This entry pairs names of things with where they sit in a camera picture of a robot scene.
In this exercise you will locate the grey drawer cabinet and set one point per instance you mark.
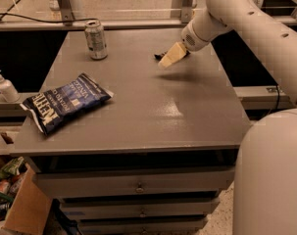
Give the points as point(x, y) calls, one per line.
point(154, 157)

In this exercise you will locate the cardboard box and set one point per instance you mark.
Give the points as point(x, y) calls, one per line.
point(29, 211)

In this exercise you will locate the red snack packet in box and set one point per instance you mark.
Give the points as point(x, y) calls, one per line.
point(5, 186)

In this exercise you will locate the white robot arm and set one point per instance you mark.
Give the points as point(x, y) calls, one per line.
point(265, 179)

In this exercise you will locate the silver 7up soda can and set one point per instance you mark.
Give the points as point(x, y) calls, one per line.
point(96, 42)

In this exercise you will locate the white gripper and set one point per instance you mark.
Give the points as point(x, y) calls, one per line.
point(194, 38)

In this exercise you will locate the black rxbar chocolate bar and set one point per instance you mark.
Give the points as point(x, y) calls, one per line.
point(159, 57)

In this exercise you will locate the green snack bag in box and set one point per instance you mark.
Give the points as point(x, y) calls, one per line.
point(11, 168)

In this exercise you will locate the blue kettle chips bag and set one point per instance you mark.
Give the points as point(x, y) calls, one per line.
point(53, 108)

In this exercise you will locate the white pump sanitizer bottle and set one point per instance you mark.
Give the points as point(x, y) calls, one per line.
point(8, 90)

